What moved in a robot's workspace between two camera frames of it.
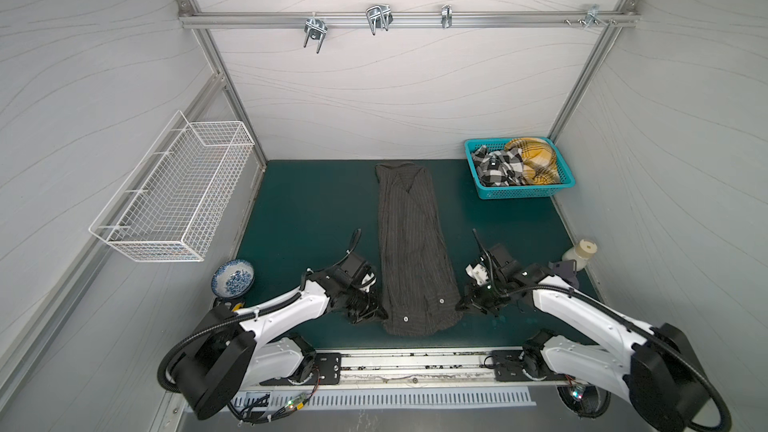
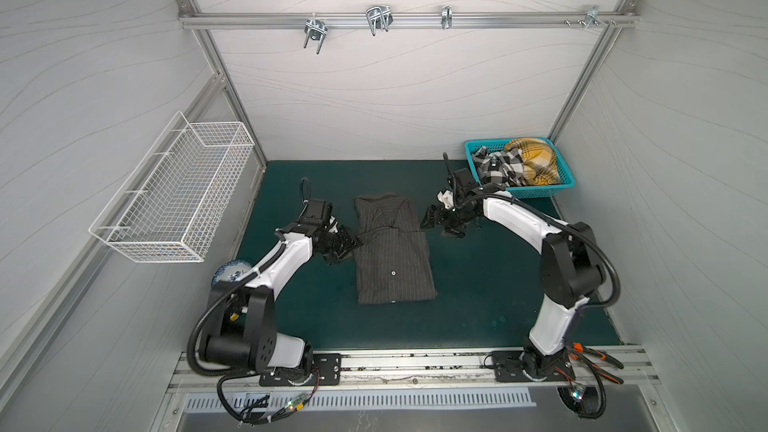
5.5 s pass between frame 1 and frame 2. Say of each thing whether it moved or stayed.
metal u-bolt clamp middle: stayed
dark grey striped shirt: moved
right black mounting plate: stayed
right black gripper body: moved
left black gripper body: moved
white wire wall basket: stayed
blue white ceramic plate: stayed
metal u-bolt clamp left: stayed
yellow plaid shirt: stayed
